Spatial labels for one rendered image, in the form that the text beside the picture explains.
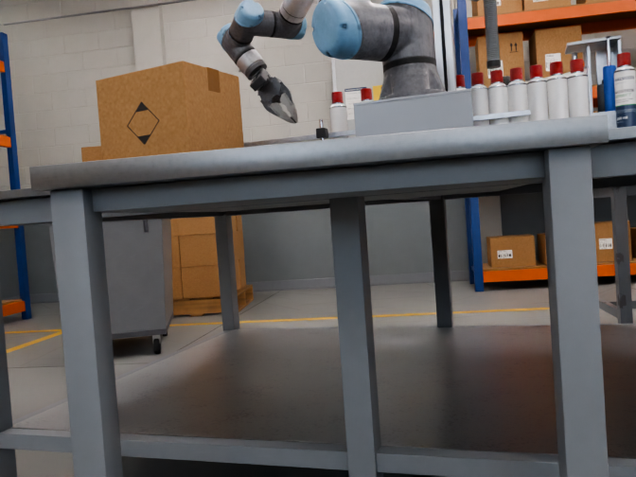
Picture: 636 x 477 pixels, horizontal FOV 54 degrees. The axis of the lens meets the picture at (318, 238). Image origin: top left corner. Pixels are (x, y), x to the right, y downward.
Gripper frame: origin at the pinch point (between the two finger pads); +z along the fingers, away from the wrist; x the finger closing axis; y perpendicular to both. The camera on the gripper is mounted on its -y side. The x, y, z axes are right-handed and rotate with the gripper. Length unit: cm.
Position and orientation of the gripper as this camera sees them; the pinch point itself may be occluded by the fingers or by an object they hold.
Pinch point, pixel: (292, 119)
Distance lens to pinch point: 189.2
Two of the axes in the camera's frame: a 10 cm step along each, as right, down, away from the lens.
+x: -7.5, 6.1, 2.3
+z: 6.1, 7.9, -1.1
